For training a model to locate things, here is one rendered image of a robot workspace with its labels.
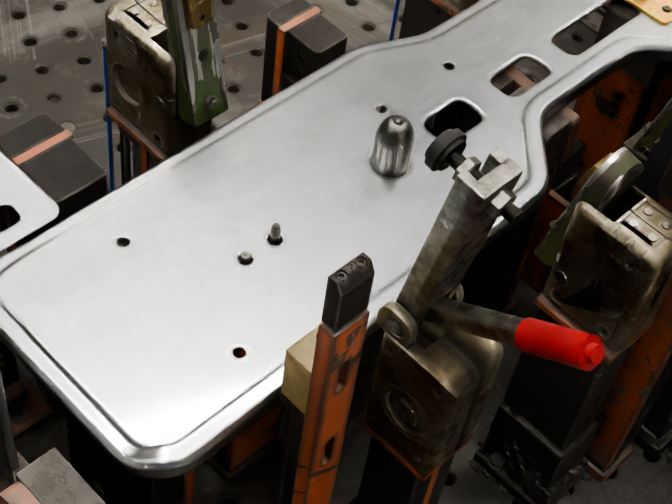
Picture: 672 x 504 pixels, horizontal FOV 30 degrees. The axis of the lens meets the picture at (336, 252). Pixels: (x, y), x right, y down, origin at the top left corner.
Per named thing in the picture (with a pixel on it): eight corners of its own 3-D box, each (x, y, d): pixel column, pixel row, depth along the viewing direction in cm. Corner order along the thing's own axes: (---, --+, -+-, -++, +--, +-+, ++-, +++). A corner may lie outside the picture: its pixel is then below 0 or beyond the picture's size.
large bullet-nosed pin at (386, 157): (387, 155, 104) (398, 98, 99) (414, 177, 102) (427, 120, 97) (360, 173, 102) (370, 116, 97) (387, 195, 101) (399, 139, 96)
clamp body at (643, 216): (513, 404, 124) (616, 143, 95) (603, 482, 119) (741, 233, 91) (451, 458, 119) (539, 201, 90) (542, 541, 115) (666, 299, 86)
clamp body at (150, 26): (160, 222, 134) (157, -40, 107) (233, 290, 129) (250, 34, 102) (92, 265, 129) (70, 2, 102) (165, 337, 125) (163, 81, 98)
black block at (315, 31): (276, 186, 139) (296, -24, 116) (343, 244, 134) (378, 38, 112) (221, 222, 135) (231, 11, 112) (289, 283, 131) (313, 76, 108)
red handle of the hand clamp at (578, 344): (429, 273, 86) (615, 320, 74) (437, 300, 87) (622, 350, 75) (387, 305, 84) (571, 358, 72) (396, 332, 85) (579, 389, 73)
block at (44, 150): (74, 296, 126) (54, 95, 105) (144, 366, 122) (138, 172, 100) (-6, 346, 122) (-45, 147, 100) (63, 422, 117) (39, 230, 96)
